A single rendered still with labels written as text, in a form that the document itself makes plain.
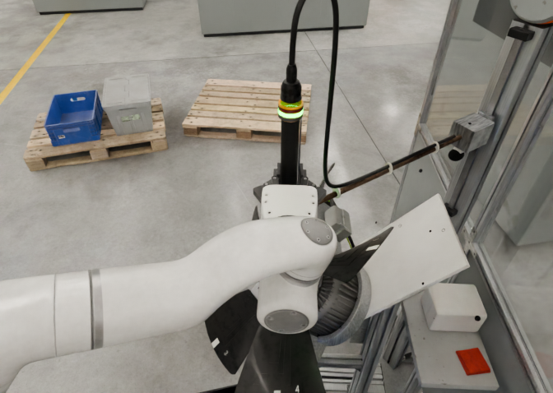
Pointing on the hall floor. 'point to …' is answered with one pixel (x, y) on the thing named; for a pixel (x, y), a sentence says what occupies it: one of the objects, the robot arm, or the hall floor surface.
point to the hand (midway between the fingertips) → (290, 174)
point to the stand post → (374, 348)
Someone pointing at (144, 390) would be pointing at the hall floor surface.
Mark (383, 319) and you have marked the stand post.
